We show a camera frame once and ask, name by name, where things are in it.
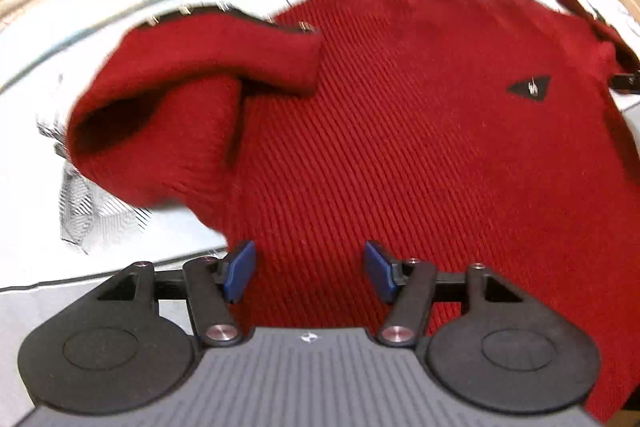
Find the red knit sweater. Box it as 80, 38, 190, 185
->
66, 0, 640, 423

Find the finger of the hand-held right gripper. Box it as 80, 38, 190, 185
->
611, 74, 640, 96

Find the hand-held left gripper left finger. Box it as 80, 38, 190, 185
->
95, 241, 257, 349

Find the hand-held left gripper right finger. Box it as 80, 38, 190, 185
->
364, 241, 526, 349

